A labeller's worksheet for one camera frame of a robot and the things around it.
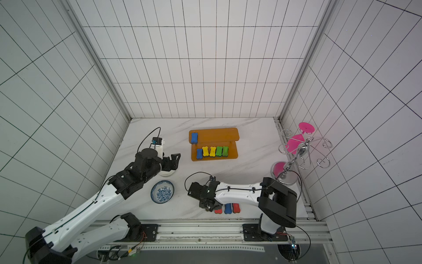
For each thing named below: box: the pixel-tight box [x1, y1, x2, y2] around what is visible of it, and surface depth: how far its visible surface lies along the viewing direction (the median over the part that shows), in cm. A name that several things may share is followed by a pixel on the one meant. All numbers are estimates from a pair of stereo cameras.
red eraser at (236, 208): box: [231, 202, 241, 214], surface depth 81 cm
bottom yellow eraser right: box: [209, 146, 217, 158], surface depth 100 cm
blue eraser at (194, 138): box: [191, 132, 199, 145], surface depth 92 cm
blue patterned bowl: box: [150, 179, 175, 205], surface depth 85 cm
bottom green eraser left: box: [215, 146, 223, 157], surface depth 100 cm
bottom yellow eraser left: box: [201, 146, 210, 158], surface depth 100 cm
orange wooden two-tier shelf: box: [188, 127, 240, 162], surface depth 99 cm
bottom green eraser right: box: [221, 146, 230, 158], surface depth 100 cm
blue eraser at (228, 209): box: [224, 202, 233, 214], surface depth 80 cm
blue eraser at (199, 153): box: [196, 148, 203, 160], surface depth 100 cm
